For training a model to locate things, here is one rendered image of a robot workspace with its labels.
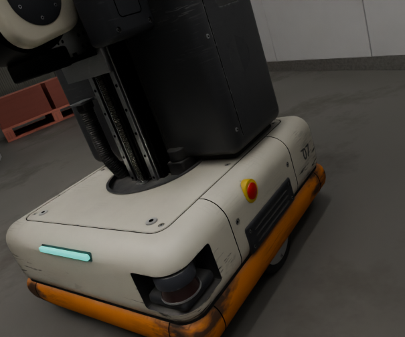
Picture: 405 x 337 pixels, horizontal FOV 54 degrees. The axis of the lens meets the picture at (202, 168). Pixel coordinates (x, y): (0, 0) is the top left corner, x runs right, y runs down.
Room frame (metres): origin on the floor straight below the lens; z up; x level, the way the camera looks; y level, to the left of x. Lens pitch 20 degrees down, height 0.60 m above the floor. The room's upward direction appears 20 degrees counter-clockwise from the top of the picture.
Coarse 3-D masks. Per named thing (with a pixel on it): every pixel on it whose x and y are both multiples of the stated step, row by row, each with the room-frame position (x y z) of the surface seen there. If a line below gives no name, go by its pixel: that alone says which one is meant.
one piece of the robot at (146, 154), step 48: (192, 0) 0.83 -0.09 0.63; (240, 0) 0.95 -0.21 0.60; (144, 48) 0.93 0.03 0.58; (192, 48) 0.84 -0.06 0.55; (240, 48) 0.92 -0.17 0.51; (96, 96) 0.99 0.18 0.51; (144, 96) 0.96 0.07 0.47; (192, 96) 0.87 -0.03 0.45; (240, 96) 0.87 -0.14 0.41; (96, 144) 1.02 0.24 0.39; (144, 144) 0.93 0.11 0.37; (192, 144) 0.90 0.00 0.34; (240, 144) 0.84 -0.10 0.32
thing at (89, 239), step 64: (64, 192) 1.07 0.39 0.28; (128, 192) 0.88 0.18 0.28; (192, 192) 0.76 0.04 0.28; (256, 192) 0.76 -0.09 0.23; (64, 256) 0.74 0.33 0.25; (128, 256) 0.63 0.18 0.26; (192, 256) 0.59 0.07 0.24; (256, 256) 0.71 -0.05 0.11; (128, 320) 0.67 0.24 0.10; (192, 320) 0.57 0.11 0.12
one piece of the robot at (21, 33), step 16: (0, 0) 0.72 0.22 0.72; (16, 0) 0.74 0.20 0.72; (32, 0) 0.76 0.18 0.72; (48, 0) 0.78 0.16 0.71; (64, 0) 0.81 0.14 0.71; (0, 16) 0.72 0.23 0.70; (16, 16) 0.73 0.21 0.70; (32, 16) 0.75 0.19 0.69; (48, 16) 0.77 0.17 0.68; (64, 16) 0.80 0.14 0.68; (16, 32) 0.73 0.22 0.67; (32, 32) 0.74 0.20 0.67; (48, 32) 0.77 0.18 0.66; (64, 32) 0.80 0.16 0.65; (32, 48) 0.77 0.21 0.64
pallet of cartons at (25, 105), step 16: (48, 80) 5.11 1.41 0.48; (16, 96) 4.76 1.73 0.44; (32, 96) 4.82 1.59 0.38; (48, 96) 5.00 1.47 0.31; (64, 96) 4.94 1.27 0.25; (0, 112) 4.68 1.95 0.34; (16, 112) 4.73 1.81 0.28; (32, 112) 4.79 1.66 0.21; (48, 112) 4.84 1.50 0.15; (64, 112) 5.62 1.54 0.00; (32, 128) 5.09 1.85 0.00
